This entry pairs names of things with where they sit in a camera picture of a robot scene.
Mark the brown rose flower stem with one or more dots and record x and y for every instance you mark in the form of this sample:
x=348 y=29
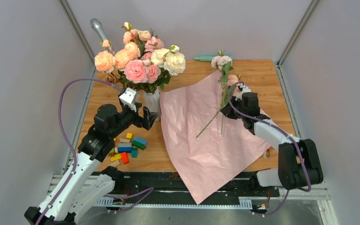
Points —
x=112 y=78

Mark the silver microphone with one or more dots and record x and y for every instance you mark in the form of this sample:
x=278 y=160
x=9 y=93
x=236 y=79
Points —
x=98 y=28

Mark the peach pink rose bunch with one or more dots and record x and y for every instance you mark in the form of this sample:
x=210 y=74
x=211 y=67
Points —
x=138 y=45

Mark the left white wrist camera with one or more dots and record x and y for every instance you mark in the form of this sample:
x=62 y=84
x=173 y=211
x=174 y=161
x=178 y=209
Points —
x=129 y=97

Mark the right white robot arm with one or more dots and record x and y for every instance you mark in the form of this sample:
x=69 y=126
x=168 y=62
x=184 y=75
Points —
x=298 y=161

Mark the white ribbed vase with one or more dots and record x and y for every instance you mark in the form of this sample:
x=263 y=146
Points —
x=152 y=101

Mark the purple flower bouquet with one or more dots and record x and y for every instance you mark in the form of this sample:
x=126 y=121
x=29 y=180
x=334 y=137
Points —
x=224 y=64

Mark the teal wooden block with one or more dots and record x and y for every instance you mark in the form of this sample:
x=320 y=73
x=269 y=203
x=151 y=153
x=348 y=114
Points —
x=134 y=152

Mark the small yellow cube block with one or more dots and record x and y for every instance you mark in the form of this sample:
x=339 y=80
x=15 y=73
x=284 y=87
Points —
x=129 y=136

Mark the yellow wooden block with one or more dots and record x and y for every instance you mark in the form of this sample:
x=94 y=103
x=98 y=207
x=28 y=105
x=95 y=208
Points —
x=115 y=157

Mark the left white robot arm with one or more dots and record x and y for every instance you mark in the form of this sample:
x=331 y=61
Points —
x=67 y=203

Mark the pink rose flower stem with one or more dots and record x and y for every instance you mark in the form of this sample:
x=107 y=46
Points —
x=141 y=77

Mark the mint green microphone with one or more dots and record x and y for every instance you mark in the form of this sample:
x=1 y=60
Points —
x=206 y=58

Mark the white rose flower stem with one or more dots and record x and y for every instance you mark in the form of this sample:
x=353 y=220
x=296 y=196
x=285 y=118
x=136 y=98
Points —
x=171 y=62

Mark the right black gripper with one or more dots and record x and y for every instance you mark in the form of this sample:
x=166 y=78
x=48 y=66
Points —
x=227 y=111

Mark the green blue wooden block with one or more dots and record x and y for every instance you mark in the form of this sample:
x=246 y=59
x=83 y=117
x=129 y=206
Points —
x=139 y=143

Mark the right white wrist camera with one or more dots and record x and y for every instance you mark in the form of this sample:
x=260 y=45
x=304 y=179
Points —
x=243 y=89

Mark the pink wrapping paper sheet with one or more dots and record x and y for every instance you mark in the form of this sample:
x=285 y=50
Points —
x=206 y=149

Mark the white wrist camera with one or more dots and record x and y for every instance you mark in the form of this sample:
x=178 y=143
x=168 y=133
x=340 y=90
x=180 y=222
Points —
x=243 y=89
x=129 y=97

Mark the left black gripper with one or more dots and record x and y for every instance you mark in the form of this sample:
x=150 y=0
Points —
x=147 y=121

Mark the beige wooden block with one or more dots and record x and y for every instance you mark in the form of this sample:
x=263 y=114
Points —
x=115 y=163

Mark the white slotted cable duct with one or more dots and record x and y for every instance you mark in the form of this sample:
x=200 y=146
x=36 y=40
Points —
x=238 y=203

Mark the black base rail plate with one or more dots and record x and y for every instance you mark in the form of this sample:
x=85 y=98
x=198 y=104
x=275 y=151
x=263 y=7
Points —
x=169 y=186

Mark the red orange wooden block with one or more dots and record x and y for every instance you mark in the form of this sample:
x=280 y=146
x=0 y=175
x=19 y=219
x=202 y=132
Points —
x=124 y=158

